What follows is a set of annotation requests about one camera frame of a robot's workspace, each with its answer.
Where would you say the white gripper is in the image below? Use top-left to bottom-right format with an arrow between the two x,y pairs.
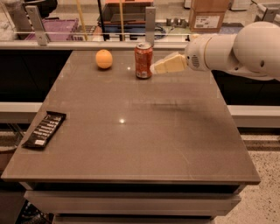
150,34 -> 211,74

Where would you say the red coke can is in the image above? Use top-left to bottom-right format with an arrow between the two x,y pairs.
134,42 -> 153,79

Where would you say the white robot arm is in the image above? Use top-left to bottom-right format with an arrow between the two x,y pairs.
150,22 -> 280,81

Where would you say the black rxbar chocolate bar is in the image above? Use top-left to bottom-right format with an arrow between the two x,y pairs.
22,111 -> 67,149

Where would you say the cardboard box with label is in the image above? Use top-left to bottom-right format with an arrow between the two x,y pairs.
188,0 -> 229,32

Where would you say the orange fruit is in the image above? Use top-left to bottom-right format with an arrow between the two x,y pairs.
95,49 -> 113,69

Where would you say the purple plastic crate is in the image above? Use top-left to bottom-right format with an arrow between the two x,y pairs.
25,17 -> 80,42

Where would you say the middle metal railing bracket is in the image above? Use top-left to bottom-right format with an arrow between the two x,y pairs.
145,6 -> 156,46

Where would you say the metal railing bracket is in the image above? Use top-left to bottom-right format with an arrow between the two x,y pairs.
25,5 -> 49,46
145,6 -> 156,46
255,7 -> 279,23

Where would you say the right metal railing bracket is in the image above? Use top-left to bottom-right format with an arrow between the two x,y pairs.
255,7 -> 279,23

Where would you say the left metal railing bracket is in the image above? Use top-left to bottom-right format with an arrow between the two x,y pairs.
25,5 -> 49,46

